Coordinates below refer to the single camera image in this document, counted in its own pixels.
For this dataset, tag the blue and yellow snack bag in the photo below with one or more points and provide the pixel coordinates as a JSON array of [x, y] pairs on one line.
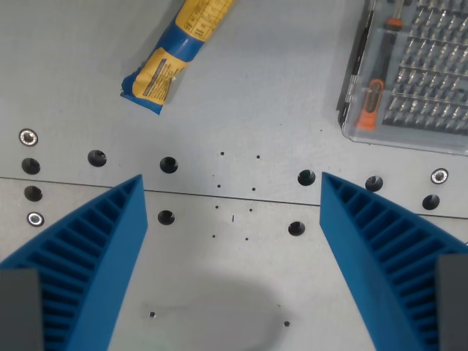
[[175, 51]]

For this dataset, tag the silver table screw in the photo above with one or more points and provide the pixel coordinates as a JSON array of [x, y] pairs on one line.
[[35, 219], [28, 137], [439, 176]]

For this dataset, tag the clear plastic screwdriver bit case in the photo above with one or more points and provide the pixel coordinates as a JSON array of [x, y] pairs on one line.
[[409, 73]]

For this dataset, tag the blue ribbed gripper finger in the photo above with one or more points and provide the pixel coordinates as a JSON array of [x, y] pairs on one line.
[[98, 256], [380, 256]]

